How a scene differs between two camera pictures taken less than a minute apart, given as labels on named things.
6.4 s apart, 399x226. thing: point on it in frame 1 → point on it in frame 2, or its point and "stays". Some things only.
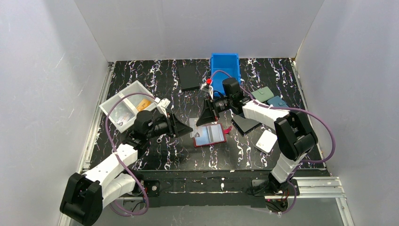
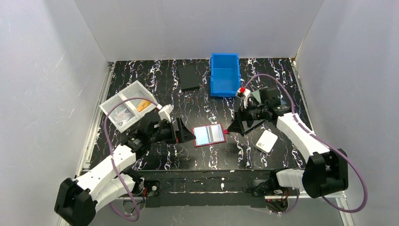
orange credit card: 143,104 stays
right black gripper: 211,108 → 244,117
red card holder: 211,134 stays
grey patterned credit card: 197,131 → 123,116
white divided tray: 123,112 stays
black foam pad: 189,78 stays
